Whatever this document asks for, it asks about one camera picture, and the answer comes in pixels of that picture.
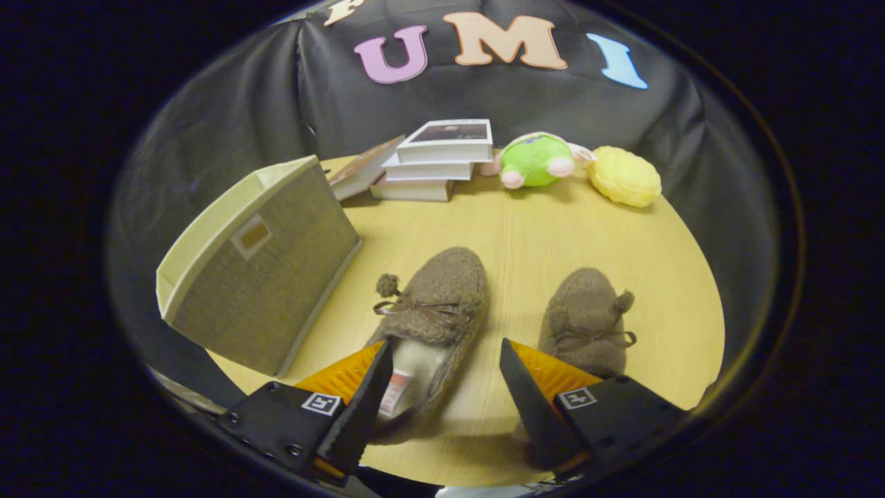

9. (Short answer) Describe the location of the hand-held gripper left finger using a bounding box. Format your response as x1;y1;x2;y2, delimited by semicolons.
216;339;395;485

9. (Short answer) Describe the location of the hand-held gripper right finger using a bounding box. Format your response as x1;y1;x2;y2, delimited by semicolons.
499;338;692;478

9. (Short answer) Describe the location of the brown fuzzy shoe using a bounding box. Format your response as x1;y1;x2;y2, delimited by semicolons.
363;247;490;443
538;268;637;380

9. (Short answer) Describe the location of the beige fabric storage box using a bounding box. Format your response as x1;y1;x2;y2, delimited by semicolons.
156;156;362;378

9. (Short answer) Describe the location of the brown cover book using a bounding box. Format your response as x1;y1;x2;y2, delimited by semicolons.
326;135;407;201

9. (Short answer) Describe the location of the yellow plush toy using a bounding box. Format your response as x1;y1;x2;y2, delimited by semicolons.
588;145;662;208

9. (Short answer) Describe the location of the green plush toy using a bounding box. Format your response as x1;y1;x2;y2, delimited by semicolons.
481;131;595;190

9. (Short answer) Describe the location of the white book with portrait cover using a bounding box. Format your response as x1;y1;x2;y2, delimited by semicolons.
396;119;494;165

